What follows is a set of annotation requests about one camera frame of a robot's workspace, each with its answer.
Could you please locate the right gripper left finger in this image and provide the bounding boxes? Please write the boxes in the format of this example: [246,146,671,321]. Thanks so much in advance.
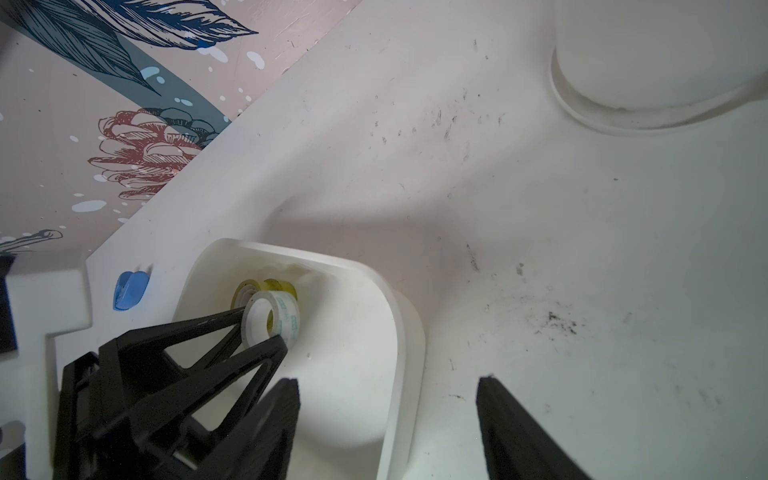
[152,376,302,480]

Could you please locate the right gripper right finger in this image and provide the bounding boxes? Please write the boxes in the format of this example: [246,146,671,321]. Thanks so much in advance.
[476,376,590,480]

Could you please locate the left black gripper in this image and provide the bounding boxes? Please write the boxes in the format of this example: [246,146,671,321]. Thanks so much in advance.
[52,307,290,480]

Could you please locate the yellow tape roll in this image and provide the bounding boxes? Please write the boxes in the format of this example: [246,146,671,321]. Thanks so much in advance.
[230,278,298,309]

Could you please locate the clear tape roll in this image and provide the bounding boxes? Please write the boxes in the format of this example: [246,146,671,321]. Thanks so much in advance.
[241,291,301,349]

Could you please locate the blue tape dispenser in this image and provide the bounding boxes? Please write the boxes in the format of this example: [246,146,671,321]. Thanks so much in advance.
[113,271,150,311]

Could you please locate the white plastic storage box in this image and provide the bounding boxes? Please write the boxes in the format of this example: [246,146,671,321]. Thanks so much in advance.
[175,239,426,479]

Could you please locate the white utensil holder cup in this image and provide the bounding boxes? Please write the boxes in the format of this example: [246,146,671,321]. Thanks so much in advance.
[550,1,767,136]

